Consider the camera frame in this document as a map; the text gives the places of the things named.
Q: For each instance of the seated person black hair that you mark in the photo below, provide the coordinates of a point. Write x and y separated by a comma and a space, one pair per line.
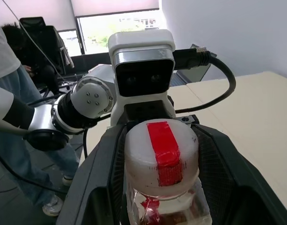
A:
13, 38

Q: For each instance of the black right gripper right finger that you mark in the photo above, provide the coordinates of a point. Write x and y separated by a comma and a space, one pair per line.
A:
239, 187

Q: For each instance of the person in white shirt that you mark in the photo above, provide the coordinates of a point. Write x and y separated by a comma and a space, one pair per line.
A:
2, 47

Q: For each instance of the grey roller blind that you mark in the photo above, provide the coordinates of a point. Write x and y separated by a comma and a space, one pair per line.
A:
40, 9
115, 4

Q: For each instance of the black office chair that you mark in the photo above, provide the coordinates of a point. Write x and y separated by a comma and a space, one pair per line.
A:
35, 23

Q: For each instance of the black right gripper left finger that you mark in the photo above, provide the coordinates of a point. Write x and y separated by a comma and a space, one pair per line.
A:
94, 187

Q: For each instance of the white depth camera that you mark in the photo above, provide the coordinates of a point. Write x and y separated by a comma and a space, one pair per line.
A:
138, 42

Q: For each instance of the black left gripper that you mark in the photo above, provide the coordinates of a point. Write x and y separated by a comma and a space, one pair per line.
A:
143, 110

